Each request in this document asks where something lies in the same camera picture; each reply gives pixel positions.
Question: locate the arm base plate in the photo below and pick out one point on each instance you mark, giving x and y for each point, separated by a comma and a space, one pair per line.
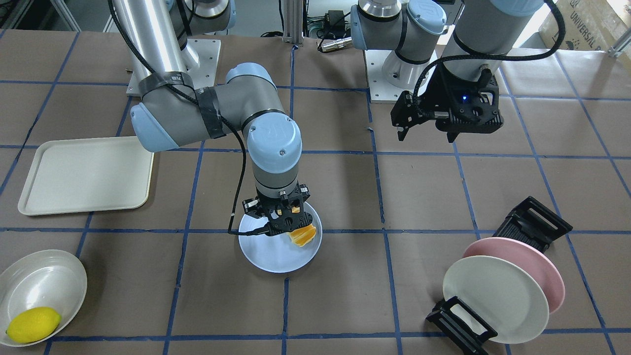
389, 76
201, 60

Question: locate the striped bread roll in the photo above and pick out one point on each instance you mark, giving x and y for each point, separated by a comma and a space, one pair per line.
303, 236

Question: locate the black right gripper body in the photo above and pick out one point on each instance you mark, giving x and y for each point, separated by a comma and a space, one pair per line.
251, 206

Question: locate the white rectangular tray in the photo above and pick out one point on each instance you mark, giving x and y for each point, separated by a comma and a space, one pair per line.
85, 175

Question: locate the aluminium frame post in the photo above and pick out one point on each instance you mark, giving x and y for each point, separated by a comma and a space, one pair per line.
292, 21

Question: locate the cream plate in rack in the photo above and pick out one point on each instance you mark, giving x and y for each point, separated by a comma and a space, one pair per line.
500, 292

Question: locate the black plate rack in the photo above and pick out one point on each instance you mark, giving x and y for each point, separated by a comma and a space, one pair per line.
529, 222

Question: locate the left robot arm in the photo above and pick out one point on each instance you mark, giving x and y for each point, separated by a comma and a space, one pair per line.
482, 38

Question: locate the blue plate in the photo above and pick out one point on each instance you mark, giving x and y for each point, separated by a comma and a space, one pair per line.
278, 254

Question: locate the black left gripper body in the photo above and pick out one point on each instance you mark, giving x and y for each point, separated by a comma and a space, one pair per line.
440, 96

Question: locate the pink plate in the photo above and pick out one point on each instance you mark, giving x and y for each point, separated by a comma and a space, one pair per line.
534, 262

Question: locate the cream plate with lemon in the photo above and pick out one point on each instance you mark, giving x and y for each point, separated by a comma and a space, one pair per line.
51, 278

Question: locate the yellow lemon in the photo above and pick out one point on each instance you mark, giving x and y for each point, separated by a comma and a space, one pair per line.
33, 325

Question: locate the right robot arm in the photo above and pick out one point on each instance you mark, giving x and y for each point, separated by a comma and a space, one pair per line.
173, 112

